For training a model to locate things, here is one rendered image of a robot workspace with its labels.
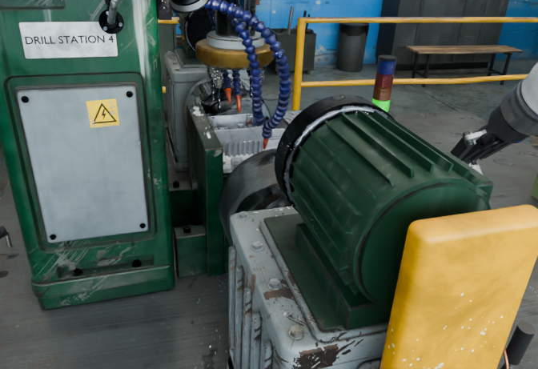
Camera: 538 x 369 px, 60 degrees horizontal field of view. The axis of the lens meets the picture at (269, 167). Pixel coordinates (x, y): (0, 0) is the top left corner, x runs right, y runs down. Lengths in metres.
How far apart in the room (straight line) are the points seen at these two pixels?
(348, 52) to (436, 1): 1.26
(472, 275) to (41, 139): 0.76
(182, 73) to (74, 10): 0.71
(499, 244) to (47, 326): 0.93
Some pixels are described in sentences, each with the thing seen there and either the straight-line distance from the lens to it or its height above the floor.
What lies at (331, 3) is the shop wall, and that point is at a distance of 6.50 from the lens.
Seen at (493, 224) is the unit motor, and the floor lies 1.35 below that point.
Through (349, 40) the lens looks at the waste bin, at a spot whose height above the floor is 0.41.
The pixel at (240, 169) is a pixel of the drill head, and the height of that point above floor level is 1.13.
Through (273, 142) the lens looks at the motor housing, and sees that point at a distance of 1.16.
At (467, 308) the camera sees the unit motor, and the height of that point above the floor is 1.26.
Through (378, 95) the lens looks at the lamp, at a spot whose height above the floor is 1.09.
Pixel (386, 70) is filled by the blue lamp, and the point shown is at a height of 1.18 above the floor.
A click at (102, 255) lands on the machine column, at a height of 0.93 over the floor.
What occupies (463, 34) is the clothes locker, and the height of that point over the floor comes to 0.49.
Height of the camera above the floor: 1.55
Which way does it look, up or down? 26 degrees down
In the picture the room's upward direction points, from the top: 2 degrees clockwise
